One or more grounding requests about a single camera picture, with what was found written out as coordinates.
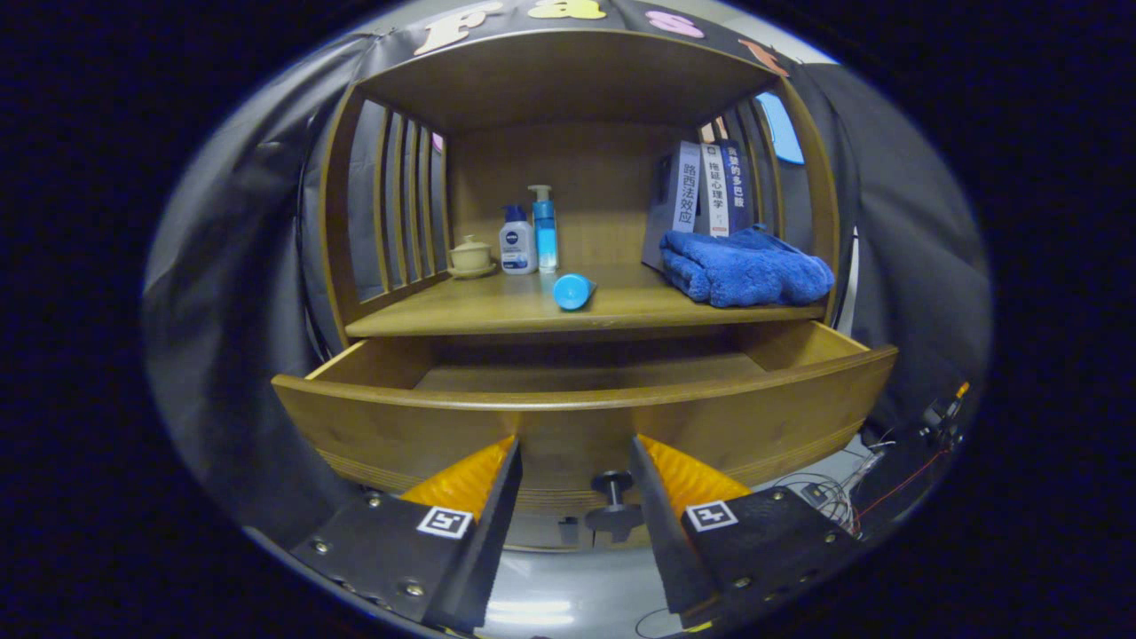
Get grey spine book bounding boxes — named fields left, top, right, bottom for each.
left=641, top=140, right=702, bottom=272

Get dark blue spine book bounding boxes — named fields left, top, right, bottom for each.
left=719, top=142, right=751, bottom=233

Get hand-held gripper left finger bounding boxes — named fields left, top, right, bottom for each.
left=288, top=435, right=525, bottom=633

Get black drawer knob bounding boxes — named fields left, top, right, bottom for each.
left=584, top=470, right=643, bottom=544

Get wooden cabinet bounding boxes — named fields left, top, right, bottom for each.
left=315, top=28, right=844, bottom=553

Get tangled floor cables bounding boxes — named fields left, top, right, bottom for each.
left=763, top=430, right=897, bottom=538

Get white spine book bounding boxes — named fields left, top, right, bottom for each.
left=699, top=142, right=730, bottom=238

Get blue folded towel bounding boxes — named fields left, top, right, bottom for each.
left=659, top=224, right=837, bottom=309

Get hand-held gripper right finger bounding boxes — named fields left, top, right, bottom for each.
left=628, top=435, right=860, bottom=629

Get blue gradient tube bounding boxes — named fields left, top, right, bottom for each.
left=552, top=272, right=598, bottom=312

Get wooden countertop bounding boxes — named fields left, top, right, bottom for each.
left=346, top=262, right=828, bottom=338

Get white bottle blue cap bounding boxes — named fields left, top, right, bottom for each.
left=499, top=204, right=539, bottom=275

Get black backdrop cloth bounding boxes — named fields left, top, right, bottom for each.
left=142, top=0, right=993, bottom=542

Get cream lidded teacup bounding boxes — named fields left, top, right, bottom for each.
left=446, top=234, right=498, bottom=280

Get blue pump bottle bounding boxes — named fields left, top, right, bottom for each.
left=528, top=185, right=560, bottom=272

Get black device with orange tip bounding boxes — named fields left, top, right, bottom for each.
left=919, top=382, right=973, bottom=449

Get wooden drawer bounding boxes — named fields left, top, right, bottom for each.
left=271, top=319, right=899, bottom=516

